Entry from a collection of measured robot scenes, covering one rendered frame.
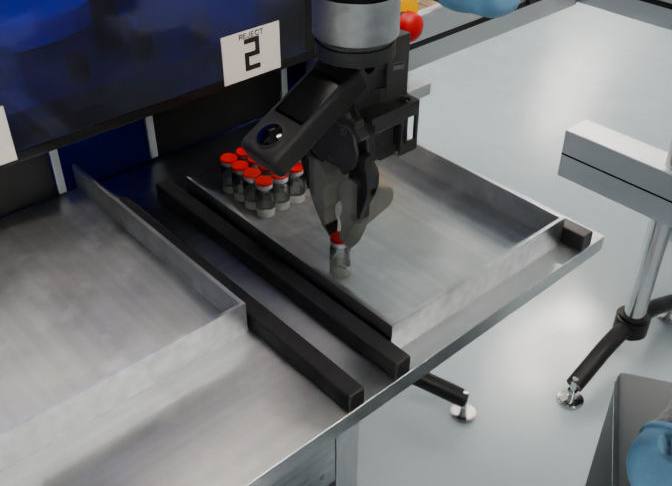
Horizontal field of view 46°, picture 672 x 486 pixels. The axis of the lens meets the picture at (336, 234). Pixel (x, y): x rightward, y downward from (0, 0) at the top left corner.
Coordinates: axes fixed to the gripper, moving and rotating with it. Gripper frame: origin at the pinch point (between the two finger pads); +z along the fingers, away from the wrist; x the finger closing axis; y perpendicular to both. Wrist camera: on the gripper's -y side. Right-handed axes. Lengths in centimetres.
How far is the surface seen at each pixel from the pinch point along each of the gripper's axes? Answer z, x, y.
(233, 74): -6.6, 25.3, 6.3
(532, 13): 8, 36, 82
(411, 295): 5.2, -7.6, 3.4
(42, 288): 5.3, 18.2, -23.7
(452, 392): 86, 25, 58
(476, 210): 5.2, -2.0, 20.1
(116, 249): 5.4, 19.1, -14.8
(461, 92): 94, 135, 189
